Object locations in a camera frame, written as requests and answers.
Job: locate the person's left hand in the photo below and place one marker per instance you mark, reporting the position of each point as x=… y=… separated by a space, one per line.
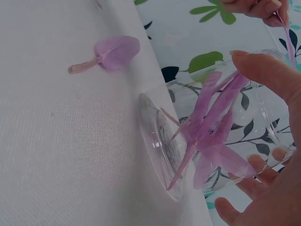
x=261 y=9

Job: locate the bunch of purple blooms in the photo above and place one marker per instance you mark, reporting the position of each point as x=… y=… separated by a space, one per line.
x=211 y=131

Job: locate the person's right hand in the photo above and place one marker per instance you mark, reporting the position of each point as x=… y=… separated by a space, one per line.
x=289 y=188

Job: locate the person's left fingers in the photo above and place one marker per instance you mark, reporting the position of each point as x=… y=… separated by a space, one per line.
x=270 y=14

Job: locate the purple fabric flower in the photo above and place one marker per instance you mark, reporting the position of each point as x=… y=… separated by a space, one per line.
x=115 y=54
x=289 y=44

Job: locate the clear glass vase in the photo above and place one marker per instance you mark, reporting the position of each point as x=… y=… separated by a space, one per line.
x=155 y=141

